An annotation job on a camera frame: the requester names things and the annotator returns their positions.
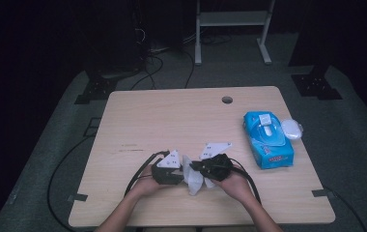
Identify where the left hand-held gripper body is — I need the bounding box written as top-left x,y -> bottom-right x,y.
151,149 -> 185,186

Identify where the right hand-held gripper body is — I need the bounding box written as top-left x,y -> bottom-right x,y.
199,142 -> 234,182

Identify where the white wet wipe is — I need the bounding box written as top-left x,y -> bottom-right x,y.
181,154 -> 217,196

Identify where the blue wet wipes pack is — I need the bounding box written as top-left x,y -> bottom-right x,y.
242,110 -> 304,170

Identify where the person's right hand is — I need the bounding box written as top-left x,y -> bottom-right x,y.
212,167 -> 255,205

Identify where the person's left hand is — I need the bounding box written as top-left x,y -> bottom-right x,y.
131,165 -> 173,198

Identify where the grey tape strip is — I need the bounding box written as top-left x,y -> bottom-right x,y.
311,188 -> 336,198
6,186 -> 21,206
67,192 -> 89,203

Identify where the black stand base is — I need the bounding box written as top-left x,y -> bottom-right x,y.
291,72 -> 344,101
73,76 -> 119,105

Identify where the dark equipment rack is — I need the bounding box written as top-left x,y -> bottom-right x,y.
84,0 -> 147,78

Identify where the white metal stand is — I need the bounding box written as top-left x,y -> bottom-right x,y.
194,0 -> 276,66

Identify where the left hand-held gripper cable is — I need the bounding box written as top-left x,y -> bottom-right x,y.
124,150 -> 170,197

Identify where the hand-held gripper cable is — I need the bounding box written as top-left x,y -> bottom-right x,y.
228,157 -> 263,206
124,150 -> 170,197

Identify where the right hand-held gripper cable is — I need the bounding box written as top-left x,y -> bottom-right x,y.
228,157 -> 263,206

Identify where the black looped cable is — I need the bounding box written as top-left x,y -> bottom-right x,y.
129,54 -> 165,91

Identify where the black floor cable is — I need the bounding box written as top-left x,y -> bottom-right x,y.
46,134 -> 97,232
321,184 -> 367,232

